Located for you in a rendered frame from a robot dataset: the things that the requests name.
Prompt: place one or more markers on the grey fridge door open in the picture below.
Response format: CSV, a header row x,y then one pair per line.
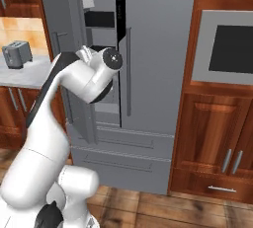
x,y
59,8

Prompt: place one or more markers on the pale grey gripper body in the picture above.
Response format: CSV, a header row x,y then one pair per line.
x,y
85,54

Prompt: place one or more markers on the wooden cupboard door below oven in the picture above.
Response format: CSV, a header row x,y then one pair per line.
x,y
207,130
247,146

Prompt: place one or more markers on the grey fridge drawer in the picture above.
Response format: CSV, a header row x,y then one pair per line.
x,y
138,136
131,176

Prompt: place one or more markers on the white box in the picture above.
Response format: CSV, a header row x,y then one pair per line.
x,y
88,1

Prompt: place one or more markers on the grey fridge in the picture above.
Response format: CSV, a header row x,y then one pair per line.
x,y
154,57

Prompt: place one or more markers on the grey fridge door closed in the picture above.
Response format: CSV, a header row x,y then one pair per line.
x,y
158,57

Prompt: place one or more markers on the wooden drawer front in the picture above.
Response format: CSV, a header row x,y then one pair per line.
x,y
214,186

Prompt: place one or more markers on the grey toaster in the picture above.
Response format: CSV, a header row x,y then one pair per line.
x,y
16,54

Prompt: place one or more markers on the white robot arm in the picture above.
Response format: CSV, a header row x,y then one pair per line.
x,y
42,159

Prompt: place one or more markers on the silver built-in oven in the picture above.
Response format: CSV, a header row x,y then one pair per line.
x,y
227,47

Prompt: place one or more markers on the wooden base cupboard door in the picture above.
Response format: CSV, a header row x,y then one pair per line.
x,y
6,116
28,107

